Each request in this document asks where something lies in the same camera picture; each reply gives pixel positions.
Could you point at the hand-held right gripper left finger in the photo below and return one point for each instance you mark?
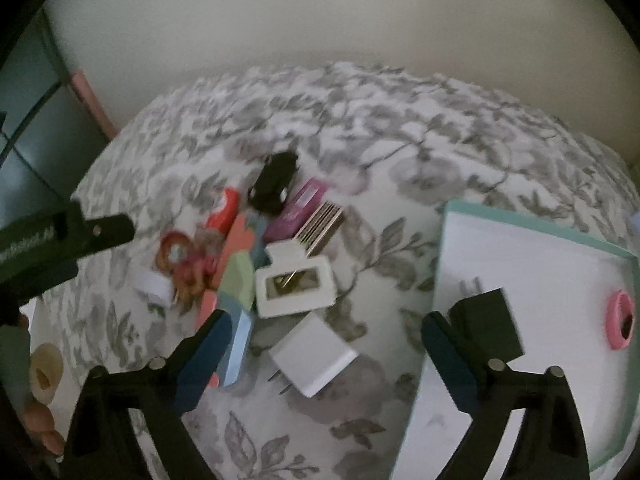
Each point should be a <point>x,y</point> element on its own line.
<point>205,360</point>

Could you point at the white charger plug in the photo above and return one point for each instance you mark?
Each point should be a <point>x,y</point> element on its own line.
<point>312,357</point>

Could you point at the floral grey white bed sheet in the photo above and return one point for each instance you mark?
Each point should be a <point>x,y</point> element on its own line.
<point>350,125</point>

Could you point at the white hair claw clip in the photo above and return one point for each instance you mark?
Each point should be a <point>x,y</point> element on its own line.
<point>295,305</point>

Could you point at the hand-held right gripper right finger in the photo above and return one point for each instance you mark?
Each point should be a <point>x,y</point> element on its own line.
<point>450,362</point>

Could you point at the coral flat card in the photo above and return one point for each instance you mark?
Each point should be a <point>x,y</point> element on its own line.
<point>206,307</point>

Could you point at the person's left hand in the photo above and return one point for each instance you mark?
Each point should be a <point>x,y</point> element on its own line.
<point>39,417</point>

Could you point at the green foam piece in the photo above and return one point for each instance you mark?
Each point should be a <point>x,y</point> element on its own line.
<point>239,280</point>

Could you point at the dark teal cabinet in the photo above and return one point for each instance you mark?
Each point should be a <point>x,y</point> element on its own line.
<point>35,95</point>

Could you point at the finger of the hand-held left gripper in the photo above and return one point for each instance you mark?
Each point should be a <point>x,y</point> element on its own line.
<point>107,232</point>

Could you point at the small white cloth piece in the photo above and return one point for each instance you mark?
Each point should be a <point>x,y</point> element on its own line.
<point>152,285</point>

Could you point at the red tube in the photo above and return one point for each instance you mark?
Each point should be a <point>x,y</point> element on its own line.
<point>223,210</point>

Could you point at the teal rimmed white tray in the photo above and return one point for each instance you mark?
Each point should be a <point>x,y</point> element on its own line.
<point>545,265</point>

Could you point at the black charger adapter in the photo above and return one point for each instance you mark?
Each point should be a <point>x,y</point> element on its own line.
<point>492,322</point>

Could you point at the cream tape roll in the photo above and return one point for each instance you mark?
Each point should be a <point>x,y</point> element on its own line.
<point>37,360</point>

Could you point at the pink watch band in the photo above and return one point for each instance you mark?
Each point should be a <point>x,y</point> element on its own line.
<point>614,332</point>

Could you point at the pink small box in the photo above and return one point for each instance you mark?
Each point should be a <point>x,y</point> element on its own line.
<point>297,207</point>

